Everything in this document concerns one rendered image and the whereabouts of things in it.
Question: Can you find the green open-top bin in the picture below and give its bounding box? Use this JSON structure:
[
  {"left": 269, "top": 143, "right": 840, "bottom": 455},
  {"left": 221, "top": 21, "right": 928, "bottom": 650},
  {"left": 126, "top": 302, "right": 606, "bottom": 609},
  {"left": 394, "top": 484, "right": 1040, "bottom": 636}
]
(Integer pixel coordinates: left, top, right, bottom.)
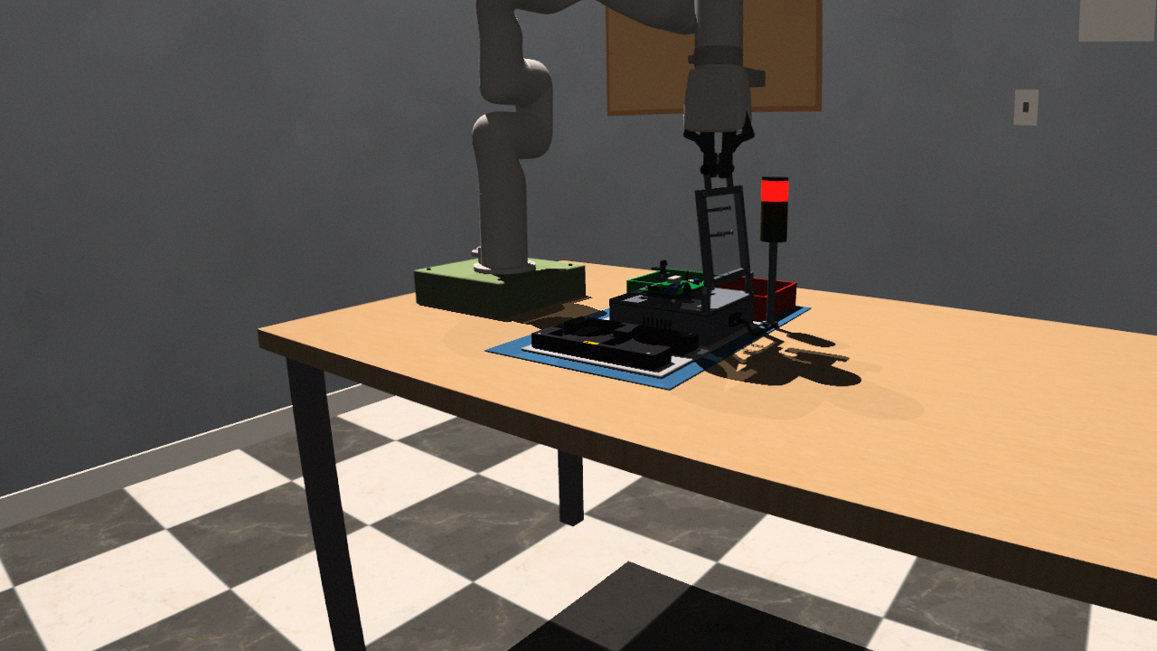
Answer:
[{"left": 626, "top": 269, "right": 703, "bottom": 293}]

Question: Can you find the red bin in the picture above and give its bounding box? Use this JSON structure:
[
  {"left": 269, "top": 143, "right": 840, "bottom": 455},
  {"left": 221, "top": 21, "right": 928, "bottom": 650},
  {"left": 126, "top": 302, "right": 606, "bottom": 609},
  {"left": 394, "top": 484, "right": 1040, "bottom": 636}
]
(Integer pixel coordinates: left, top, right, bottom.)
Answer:
[{"left": 715, "top": 278, "right": 797, "bottom": 321}]

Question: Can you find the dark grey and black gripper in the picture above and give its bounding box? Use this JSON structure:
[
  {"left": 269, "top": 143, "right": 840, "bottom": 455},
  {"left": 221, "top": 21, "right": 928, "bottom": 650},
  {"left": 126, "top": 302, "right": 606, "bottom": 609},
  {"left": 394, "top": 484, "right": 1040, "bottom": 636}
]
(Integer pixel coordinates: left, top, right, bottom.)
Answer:
[{"left": 683, "top": 64, "right": 756, "bottom": 178}]

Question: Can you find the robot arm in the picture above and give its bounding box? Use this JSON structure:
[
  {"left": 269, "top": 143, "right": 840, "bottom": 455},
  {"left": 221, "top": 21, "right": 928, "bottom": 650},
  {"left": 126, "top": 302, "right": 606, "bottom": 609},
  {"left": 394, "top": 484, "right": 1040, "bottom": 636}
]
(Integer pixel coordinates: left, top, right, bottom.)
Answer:
[{"left": 472, "top": 0, "right": 743, "bottom": 275}]

